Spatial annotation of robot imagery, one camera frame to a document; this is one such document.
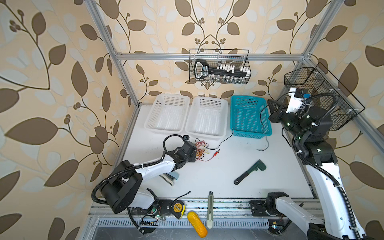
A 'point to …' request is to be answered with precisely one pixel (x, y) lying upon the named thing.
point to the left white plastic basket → (168, 113)
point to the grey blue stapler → (170, 177)
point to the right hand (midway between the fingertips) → (271, 102)
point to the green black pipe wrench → (259, 164)
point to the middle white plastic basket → (207, 117)
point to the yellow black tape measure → (177, 208)
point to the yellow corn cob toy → (197, 223)
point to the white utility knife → (210, 210)
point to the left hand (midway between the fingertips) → (193, 152)
